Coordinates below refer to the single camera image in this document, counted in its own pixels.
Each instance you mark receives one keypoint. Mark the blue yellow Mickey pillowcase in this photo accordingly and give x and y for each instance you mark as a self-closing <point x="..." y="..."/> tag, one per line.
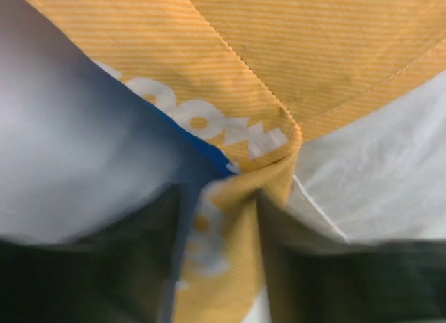
<point x="105" y="102"/>

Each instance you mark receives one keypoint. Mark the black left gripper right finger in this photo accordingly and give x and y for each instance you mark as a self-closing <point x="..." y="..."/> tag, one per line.
<point x="313" y="277"/>

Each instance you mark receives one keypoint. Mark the white pillow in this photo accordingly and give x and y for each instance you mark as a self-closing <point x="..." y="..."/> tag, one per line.
<point x="380" y="178"/>

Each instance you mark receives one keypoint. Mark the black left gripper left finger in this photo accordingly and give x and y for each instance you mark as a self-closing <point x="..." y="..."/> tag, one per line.
<point x="122" y="272"/>

